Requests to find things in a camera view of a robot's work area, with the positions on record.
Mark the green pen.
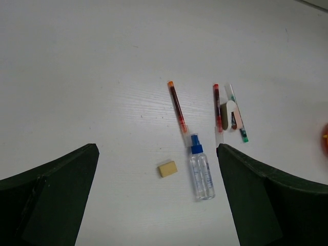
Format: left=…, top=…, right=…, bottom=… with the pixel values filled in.
left=225, top=84, right=249, bottom=143

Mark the orange round organizer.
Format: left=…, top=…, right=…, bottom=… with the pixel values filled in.
left=321, top=124, right=328, bottom=153

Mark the yellow eraser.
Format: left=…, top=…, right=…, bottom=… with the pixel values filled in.
left=157, top=161, right=178, bottom=178

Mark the blue spray bottle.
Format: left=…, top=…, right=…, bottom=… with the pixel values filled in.
left=190, top=134, right=215, bottom=200

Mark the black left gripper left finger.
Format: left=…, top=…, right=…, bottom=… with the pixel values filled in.
left=1, top=143, right=99, bottom=245

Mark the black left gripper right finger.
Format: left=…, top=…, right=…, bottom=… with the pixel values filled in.
left=216, top=143, right=327, bottom=245

